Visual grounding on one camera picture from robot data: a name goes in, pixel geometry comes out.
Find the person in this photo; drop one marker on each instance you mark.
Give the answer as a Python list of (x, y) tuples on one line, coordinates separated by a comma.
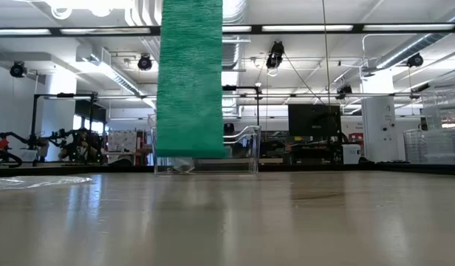
[(83, 146)]

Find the black ceiling-hung camera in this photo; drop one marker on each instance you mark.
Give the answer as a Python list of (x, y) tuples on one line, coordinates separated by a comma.
[(18, 70), (344, 89), (275, 55), (415, 60), (144, 63)]

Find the clear plastic container stack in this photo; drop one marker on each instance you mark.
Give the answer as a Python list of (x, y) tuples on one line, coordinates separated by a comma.
[(441, 144)]

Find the silver ceiling duct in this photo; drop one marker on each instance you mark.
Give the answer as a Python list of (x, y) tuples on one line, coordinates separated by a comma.
[(408, 48)]

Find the black monitor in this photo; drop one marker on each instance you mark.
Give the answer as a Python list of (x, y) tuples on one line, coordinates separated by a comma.
[(308, 118)]

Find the teal green bandage strip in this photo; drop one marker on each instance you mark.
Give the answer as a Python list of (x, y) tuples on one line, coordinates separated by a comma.
[(190, 92)]

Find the clear acrylic tray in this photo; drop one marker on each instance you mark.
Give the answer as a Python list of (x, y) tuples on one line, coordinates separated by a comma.
[(246, 151)]

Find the black background station frame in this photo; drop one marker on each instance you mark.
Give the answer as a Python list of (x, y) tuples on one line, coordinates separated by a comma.
[(65, 95), (242, 88)]

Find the white background box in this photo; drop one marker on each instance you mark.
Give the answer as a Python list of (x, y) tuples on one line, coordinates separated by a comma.
[(351, 153)]

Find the ribbed ceiling air duct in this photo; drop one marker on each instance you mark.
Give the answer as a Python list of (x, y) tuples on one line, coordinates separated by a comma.
[(233, 55)]

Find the red black background robot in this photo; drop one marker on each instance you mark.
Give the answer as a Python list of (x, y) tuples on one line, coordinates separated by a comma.
[(13, 138)]

